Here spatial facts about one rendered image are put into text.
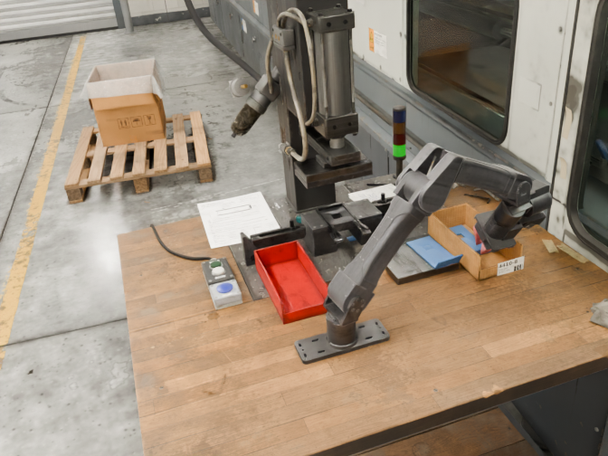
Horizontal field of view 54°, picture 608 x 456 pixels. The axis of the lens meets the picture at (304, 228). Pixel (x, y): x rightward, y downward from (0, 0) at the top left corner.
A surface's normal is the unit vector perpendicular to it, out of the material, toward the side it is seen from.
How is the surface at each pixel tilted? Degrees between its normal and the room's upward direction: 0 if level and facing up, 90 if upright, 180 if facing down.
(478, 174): 87
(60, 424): 0
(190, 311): 0
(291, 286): 0
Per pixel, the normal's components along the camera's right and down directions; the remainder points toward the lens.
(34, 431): -0.08, -0.86
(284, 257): 0.32, 0.45
